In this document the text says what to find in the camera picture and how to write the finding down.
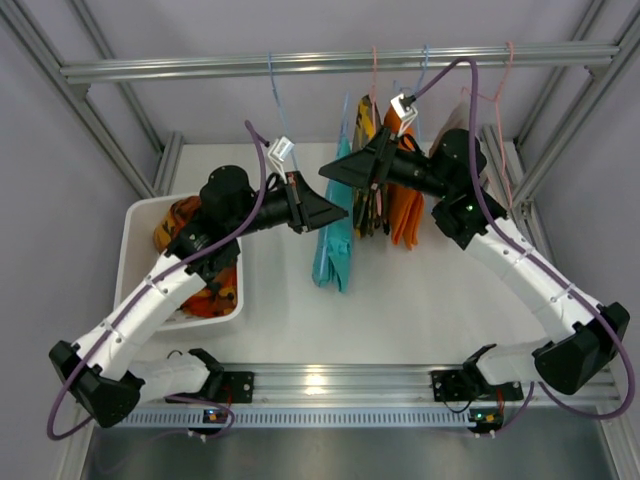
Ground blue wire hanger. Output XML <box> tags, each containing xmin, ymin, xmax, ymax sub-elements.
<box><xmin>317</xmin><ymin>90</ymin><xmax>351</xmax><ymax>284</ymax></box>
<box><xmin>267</xmin><ymin>52</ymin><xmax>300</xmax><ymax>170</ymax></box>
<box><xmin>393</xmin><ymin>44</ymin><xmax>430</xmax><ymax>134</ymax></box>

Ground teal trousers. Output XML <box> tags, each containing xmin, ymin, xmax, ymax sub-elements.
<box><xmin>311</xmin><ymin>138</ymin><xmax>357</xmax><ymax>294</ymax></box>

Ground orange camouflage trousers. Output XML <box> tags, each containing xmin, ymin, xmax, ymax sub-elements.
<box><xmin>153</xmin><ymin>196</ymin><xmax>238</xmax><ymax>318</ymax></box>

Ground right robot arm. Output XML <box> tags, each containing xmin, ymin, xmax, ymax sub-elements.
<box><xmin>319</xmin><ymin>127</ymin><xmax>630</xmax><ymax>395</ymax></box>

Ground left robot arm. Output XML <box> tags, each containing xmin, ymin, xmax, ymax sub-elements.
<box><xmin>49</xmin><ymin>165</ymin><xmax>347</xmax><ymax>428</ymax></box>

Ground green yellow camouflage trousers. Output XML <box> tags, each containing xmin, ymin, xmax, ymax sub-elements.
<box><xmin>352</xmin><ymin>95</ymin><xmax>390</xmax><ymax>238</ymax></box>

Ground beige trousers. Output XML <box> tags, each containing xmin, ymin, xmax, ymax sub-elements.
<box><xmin>429</xmin><ymin>100</ymin><xmax>470</xmax><ymax>157</ymax></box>

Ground white plastic basket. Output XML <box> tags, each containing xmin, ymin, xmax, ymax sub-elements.
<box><xmin>114</xmin><ymin>195</ymin><xmax>247</xmax><ymax>341</ymax></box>

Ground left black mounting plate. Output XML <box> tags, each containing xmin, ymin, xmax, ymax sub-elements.
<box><xmin>212</xmin><ymin>371</ymin><xmax>255</xmax><ymax>406</ymax></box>

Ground black mounting plate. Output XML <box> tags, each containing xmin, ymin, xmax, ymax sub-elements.
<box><xmin>212</xmin><ymin>371</ymin><xmax>255</xmax><ymax>406</ymax></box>
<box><xmin>431</xmin><ymin>369</ymin><xmax>483</xmax><ymax>404</ymax></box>

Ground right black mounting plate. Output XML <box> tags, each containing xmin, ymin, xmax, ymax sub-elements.
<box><xmin>431</xmin><ymin>369</ymin><xmax>483</xmax><ymax>404</ymax></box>

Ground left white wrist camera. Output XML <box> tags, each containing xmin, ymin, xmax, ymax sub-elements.
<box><xmin>267</xmin><ymin>136</ymin><xmax>294</xmax><ymax>179</ymax></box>

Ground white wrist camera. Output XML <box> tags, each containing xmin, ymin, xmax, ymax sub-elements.
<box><xmin>390</xmin><ymin>93</ymin><xmax>418</xmax><ymax>136</ymax></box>
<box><xmin>267</xmin><ymin>136</ymin><xmax>294</xmax><ymax>179</ymax></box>

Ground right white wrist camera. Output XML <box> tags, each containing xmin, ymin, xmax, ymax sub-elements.
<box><xmin>390</xmin><ymin>93</ymin><xmax>418</xmax><ymax>136</ymax></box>

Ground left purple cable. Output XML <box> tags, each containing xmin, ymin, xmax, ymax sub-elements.
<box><xmin>45</xmin><ymin>119</ymin><xmax>269</xmax><ymax>442</ymax></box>

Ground purple cable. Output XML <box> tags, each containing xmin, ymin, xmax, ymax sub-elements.
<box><xmin>45</xmin><ymin>119</ymin><xmax>269</xmax><ymax>442</ymax></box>
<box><xmin>412</xmin><ymin>57</ymin><xmax>636</xmax><ymax>441</ymax></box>

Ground pink wire hanger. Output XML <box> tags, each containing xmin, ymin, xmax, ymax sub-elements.
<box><xmin>477</xmin><ymin>41</ymin><xmax>515</xmax><ymax>209</ymax></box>
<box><xmin>368</xmin><ymin>46</ymin><xmax>388</xmax><ymax>228</ymax></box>

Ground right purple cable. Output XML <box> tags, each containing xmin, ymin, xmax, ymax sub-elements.
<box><xmin>412</xmin><ymin>57</ymin><xmax>636</xmax><ymax>441</ymax></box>

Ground white slotted cable duct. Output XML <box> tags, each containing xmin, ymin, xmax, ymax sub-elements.
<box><xmin>119</xmin><ymin>407</ymin><xmax>476</xmax><ymax>429</ymax></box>

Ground aluminium hanging rail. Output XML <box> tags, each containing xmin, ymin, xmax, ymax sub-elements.
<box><xmin>60</xmin><ymin>41</ymin><xmax>621</xmax><ymax>84</ymax></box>

